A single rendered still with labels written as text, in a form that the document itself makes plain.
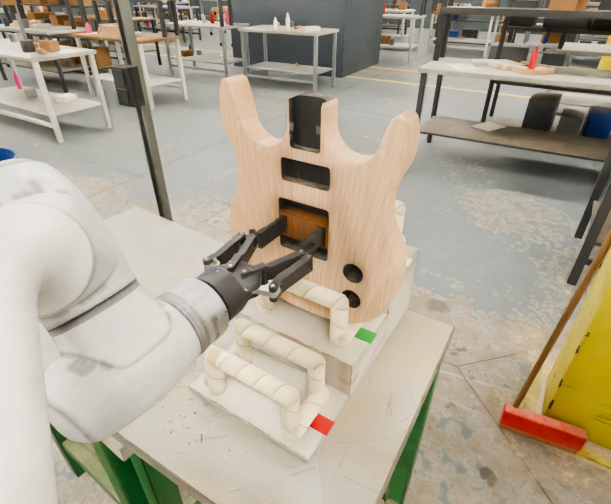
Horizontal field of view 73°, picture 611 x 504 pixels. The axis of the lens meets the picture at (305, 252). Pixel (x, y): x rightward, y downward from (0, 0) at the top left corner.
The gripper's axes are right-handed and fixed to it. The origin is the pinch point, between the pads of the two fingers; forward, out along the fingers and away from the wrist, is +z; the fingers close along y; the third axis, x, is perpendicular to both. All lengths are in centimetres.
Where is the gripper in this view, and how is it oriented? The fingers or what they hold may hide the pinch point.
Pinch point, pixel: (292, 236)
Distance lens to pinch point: 69.7
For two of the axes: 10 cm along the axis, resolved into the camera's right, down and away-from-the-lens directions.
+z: 5.4, -4.7, 7.0
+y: 8.4, 2.9, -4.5
